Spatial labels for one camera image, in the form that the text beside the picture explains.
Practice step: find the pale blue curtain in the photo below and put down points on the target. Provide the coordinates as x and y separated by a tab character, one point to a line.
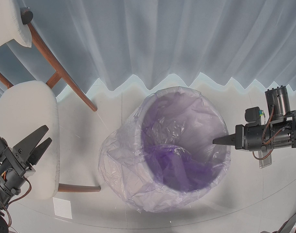
150	33

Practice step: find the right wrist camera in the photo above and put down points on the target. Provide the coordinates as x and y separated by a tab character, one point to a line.
252	114

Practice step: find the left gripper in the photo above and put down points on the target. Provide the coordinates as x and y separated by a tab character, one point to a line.
15	171

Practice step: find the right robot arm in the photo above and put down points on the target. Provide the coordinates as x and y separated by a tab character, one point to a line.
278	101

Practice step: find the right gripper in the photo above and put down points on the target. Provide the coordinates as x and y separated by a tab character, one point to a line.
254	138

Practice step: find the white cushioned wooden chair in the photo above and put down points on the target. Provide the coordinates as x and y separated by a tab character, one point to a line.
26	130

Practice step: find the purple plastic bag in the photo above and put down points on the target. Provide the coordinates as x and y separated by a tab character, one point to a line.
177	154

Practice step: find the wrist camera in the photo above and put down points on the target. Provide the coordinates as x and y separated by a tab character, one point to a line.
0	149
252	114

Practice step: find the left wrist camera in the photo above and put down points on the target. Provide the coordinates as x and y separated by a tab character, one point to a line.
0	149

